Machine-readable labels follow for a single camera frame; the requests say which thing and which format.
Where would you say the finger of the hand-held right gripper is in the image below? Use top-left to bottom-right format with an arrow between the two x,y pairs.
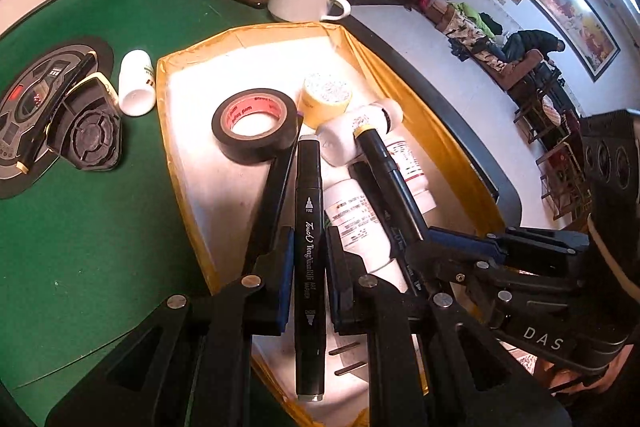
429,227 -> 591,275
406,249 -> 581,328

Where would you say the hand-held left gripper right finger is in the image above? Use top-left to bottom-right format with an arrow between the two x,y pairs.
325,227 -> 573,427

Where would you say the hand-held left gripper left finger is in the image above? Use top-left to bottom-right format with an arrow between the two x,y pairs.
45,227 -> 296,427

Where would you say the white bottle with red label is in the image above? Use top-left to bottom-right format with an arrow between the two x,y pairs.
377,98 -> 438,214

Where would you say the white bottle with printed label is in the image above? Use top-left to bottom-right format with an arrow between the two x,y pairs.
322,177 -> 401,273

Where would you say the black marker with white lettering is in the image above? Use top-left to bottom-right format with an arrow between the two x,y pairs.
295,134 -> 328,403

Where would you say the black marker with yellow band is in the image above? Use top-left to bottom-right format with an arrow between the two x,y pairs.
352,124 -> 431,293

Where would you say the black tape roll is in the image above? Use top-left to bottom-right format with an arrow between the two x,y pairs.
211,88 -> 300,164

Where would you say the yellow-taped cardboard box tray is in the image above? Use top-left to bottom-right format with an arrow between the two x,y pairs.
156,21 -> 506,427

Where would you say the person's right hand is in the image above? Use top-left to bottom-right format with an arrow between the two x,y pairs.
539,349 -> 622,392

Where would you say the small plain white bottle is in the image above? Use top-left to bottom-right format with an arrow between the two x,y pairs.
319,106 -> 381,166

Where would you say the wooden chair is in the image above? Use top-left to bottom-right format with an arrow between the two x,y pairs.
515,77 -> 591,223

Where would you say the yellow round jar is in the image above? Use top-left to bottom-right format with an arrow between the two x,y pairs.
300,74 -> 353,131

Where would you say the wooden sofa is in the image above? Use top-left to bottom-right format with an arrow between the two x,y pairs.
435,2 -> 561,92

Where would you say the black round-lidded case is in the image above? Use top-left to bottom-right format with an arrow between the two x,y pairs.
47,74 -> 123,172

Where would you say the white bottle with dark print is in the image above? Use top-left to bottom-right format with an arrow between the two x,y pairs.
117,49 -> 157,116

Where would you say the black pen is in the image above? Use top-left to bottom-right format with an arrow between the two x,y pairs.
15,52 -> 98,172

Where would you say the round table control panel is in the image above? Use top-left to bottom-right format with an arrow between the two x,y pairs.
0,37 -> 123,200

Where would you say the framed wall painting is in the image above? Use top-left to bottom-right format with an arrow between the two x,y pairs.
527,0 -> 621,82

